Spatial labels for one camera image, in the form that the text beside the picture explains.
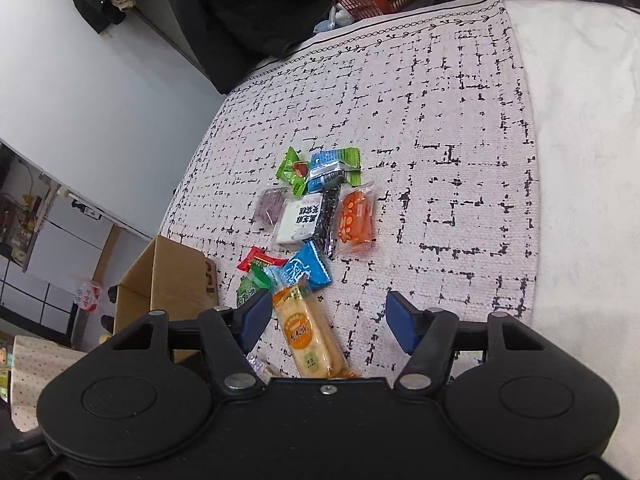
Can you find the red snack packet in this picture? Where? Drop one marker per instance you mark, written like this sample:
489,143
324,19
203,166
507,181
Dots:
260,260

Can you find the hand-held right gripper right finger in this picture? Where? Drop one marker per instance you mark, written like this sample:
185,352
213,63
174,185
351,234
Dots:
400,321

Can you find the clear packet of black seeds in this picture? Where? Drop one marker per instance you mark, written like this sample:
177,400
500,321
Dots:
327,222

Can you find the blue packet with white print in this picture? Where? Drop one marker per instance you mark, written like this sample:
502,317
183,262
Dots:
306,270

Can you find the pile of black clothing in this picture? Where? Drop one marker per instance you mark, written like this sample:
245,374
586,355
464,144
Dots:
280,10

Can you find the purple snack packet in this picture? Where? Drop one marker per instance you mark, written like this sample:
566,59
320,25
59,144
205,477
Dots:
267,207

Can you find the white and red plastic bag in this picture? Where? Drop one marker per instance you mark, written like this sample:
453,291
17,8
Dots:
89,296

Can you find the white packet with black print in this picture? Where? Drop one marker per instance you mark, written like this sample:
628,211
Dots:
297,220

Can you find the plain green snack packet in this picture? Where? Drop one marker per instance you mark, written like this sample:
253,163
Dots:
352,157

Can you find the cardboard box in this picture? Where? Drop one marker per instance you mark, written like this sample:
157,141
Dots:
165,280

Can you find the blue and silver snack packet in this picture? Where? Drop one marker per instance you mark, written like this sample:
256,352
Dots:
325,165

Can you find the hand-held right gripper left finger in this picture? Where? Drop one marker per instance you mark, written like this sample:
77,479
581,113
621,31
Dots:
256,316

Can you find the black and white patterned blanket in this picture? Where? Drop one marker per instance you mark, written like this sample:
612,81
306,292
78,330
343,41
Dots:
425,135

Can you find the dark green snack packet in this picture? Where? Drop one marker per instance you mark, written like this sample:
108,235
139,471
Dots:
249,287

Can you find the white bedding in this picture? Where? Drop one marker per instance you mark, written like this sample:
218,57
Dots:
585,160

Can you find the cluttered storage shelf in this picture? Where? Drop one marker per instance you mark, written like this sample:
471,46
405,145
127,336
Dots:
20,220

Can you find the dotted beige cloth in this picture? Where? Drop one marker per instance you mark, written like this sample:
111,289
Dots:
40,380

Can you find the black shoe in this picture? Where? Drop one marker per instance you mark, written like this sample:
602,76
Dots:
110,294
107,322

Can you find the light blue item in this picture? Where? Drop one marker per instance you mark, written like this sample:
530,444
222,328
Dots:
337,17

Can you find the orange cracker packet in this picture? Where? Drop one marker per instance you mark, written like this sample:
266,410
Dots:
305,335

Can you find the green packet with red fruit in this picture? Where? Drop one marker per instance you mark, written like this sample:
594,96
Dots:
289,172

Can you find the orange paw print packet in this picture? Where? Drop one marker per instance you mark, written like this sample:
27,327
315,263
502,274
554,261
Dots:
355,217

